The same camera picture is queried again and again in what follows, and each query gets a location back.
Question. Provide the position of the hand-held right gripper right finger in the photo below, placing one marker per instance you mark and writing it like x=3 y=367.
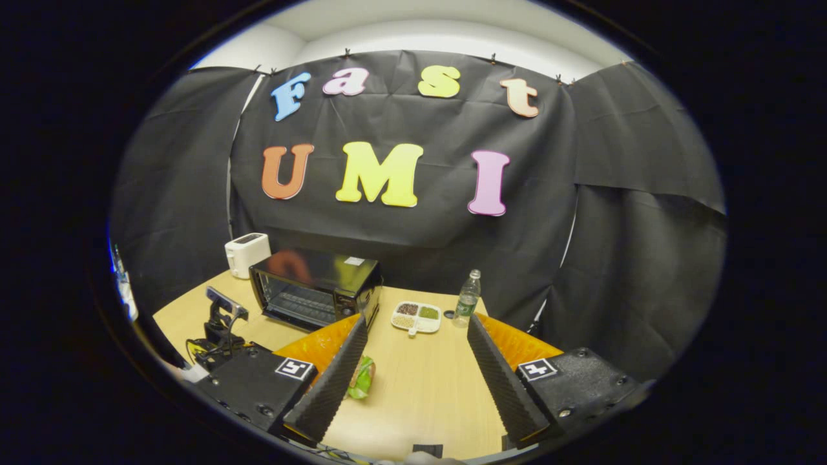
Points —
x=507 y=387

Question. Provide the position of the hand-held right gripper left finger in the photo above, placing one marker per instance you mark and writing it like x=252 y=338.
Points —
x=333 y=387

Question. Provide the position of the black electric oven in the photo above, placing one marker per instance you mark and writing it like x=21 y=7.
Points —
x=310 y=265

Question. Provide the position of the white toaster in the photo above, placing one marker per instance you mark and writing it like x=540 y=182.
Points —
x=249 y=258

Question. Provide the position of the clear plastic water bottle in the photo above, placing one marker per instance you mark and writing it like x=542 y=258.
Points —
x=466 y=303

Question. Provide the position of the white divided plate with beans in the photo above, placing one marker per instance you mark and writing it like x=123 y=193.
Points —
x=413 y=315

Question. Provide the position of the black backdrop cloth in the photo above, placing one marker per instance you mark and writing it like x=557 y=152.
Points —
x=400 y=239

